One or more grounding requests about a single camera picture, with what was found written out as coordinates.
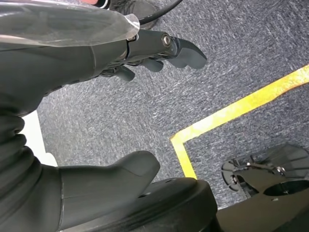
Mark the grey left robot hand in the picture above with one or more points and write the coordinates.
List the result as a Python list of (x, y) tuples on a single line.
[(72, 64)]

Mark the black robot body shell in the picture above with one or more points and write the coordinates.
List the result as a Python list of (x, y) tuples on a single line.
[(169, 208)]

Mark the clear plastic hand cover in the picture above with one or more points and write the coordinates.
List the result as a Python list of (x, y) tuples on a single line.
[(62, 22)]

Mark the yellow floor tape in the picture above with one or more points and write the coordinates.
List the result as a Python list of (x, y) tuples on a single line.
[(237, 112)]

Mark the black shoe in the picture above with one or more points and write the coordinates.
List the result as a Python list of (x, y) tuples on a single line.
[(133, 9)]

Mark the dark blue carpet mat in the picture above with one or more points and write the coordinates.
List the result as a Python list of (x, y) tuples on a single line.
[(108, 118)]

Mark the white panel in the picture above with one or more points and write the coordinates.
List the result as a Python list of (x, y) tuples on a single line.
[(36, 141)]

